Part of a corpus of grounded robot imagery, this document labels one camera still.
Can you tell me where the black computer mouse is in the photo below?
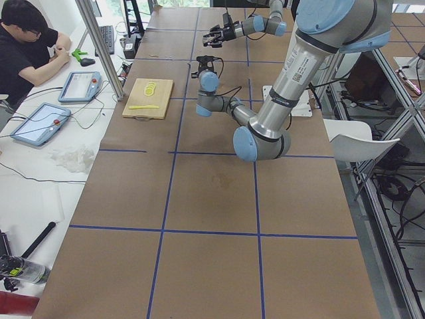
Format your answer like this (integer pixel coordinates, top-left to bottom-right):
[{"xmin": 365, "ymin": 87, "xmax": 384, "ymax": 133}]
[{"xmin": 80, "ymin": 58, "xmax": 96, "ymax": 67}]

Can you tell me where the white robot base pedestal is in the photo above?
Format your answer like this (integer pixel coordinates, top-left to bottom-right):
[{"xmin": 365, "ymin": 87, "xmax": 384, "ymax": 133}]
[{"xmin": 262, "ymin": 84, "xmax": 313, "ymax": 118}]

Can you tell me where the near blue teach pendant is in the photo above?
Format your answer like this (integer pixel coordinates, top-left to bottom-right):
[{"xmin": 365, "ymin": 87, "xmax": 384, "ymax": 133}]
[{"xmin": 10, "ymin": 102, "xmax": 71, "ymax": 146}]

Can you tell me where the black box on desk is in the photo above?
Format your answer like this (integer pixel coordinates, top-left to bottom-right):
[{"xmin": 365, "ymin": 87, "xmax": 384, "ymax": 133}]
[{"xmin": 122, "ymin": 34, "xmax": 140, "ymax": 59}]

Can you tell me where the lemon slice nearest knife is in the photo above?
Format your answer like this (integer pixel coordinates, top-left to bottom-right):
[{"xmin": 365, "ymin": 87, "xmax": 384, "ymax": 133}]
[{"xmin": 143, "ymin": 87, "xmax": 155, "ymax": 96}]

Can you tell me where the aluminium frame post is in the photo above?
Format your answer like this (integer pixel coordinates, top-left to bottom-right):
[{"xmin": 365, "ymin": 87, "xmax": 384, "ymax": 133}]
[{"xmin": 75, "ymin": 0, "xmax": 124, "ymax": 101}]

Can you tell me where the clear plastic bottle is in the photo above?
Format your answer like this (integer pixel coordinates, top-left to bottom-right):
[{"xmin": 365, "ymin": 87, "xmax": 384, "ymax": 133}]
[{"xmin": 1, "ymin": 255, "xmax": 50, "ymax": 284}]

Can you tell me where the black marker pen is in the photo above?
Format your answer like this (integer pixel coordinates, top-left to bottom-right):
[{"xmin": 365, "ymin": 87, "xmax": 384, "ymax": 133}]
[{"xmin": 21, "ymin": 221, "xmax": 56, "ymax": 259}]

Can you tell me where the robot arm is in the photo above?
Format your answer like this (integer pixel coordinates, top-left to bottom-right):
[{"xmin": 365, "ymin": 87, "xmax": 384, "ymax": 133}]
[
  {"xmin": 203, "ymin": 1, "xmax": 292, "ymax": 48},
  {"xmin": 191, "ymin": 1, "xmax": 393, "ymax": 161}
]

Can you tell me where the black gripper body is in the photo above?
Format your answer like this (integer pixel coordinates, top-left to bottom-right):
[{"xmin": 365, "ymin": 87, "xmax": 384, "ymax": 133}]
[
  {"xmin": 220, "ymin": 21, "xmax": 243, "ymax": 41},
  {"xmin": 198, "ymin": 60, "xmax": 216, "ymax": 74}
]

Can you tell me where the yellow plastic knife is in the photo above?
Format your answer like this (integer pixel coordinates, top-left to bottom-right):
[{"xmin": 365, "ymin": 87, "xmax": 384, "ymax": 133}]
[{"xmin": 128, "ymin": 104, "xmax": 160, "ymax": 110}]

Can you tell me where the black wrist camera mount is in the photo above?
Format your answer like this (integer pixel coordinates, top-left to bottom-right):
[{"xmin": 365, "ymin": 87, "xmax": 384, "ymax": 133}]
[{"xmin": 197, "ymin": 55, "xmax": 219, "ymax": 64}]

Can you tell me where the blue teach pendant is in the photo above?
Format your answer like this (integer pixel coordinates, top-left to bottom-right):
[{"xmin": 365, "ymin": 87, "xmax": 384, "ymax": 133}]
[
  {"xmin": 10, "ymin": 102, "xmax": 71, "ymax": 146},
  {"xmin": 58, "ymin": 71, "xmax": 102, "ymax": 104}
]

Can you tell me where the green plastic toy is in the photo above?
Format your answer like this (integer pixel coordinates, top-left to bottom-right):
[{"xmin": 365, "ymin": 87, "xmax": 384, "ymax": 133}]
[{"xmin": 72, "ymin": 49, "xmax": 88, "ymax": 62}]

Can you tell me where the white plastic chair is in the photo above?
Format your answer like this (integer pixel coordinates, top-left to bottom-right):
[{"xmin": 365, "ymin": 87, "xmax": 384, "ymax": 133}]
[{"xmin": 323, "ymin": 119, "xmax": 400, "ymax": 162}]

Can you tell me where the crumpled white tissue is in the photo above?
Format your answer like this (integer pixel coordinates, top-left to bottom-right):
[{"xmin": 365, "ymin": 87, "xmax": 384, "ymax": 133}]
[{"xmin": 50, "ymin": 144, "xmax": 95, "ymax": 173}]

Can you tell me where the seated person in black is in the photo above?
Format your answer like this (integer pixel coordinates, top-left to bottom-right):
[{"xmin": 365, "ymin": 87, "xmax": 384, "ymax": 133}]
[{"xmin": 1, "ymin": 1, "xmax": 71, "ymax": 110}]

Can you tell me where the far blue teach pendant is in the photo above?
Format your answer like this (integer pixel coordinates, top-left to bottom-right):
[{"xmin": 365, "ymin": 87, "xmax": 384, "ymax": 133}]
[{"xmin": 58, "ymin": 71, "xmax": 102, "ymax": 104}]

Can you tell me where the black keyboard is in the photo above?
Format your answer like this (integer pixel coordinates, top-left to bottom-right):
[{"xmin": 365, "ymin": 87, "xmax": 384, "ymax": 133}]
[{"xmin": 98, "ymin": 25, "xmax": 115, "ymax": 54}]

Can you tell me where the wooden cutting board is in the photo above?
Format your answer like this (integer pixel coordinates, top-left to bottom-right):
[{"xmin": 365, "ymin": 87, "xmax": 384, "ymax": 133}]
[{"xmin": 122, "ymin": 78, "xmax": 173, "ymax": 120}]

